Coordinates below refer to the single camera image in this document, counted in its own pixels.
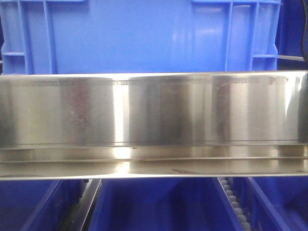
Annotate lower middle blue bin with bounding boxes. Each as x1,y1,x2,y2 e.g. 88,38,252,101
89,178,243,231

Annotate lower left blue bin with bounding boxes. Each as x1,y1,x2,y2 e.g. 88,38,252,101
0,180,88,231

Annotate lower left metal divider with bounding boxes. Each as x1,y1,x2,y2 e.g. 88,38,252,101
60,179,102,231

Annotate stainless steel shelf rail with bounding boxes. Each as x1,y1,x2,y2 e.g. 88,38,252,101
0,71,308,180

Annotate upper right blue bin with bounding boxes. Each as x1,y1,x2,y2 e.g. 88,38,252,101
276,0,306,57

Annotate lower right blue bin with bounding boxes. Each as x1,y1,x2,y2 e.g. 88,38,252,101
231,176,308,231

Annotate blue plastic bin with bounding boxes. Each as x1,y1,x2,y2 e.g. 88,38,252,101
0,0,281,75

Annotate lower right roller track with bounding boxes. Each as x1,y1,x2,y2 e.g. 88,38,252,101
218,177,251,231

